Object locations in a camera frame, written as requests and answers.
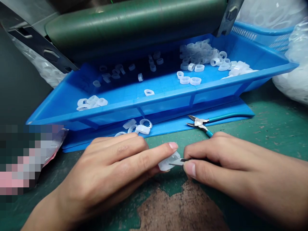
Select pile of white plastic rings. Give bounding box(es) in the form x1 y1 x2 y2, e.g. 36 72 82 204
76 38 259 112

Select blue plastic mesh basket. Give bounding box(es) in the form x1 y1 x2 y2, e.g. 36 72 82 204
231 20 295 55

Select person's left hand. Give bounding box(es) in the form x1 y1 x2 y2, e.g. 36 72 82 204
52 132 179 222

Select small metal trimming blade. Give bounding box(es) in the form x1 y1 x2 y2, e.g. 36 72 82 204
168 158 193 167

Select teal handled side cutters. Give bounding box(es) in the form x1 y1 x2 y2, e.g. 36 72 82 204
185 113 255 138

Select person's right hand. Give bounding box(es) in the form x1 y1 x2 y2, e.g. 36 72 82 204
183 132 305 224

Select clear bag of white parts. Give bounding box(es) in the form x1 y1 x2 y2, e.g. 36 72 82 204
272 21 308 105
237 0 308 31
9 31 68 89

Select green belt conveyor machine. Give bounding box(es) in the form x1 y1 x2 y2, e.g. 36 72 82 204
0 0 245 74

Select blue plastic tray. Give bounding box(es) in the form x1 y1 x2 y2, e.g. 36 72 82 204
25 32 300 130

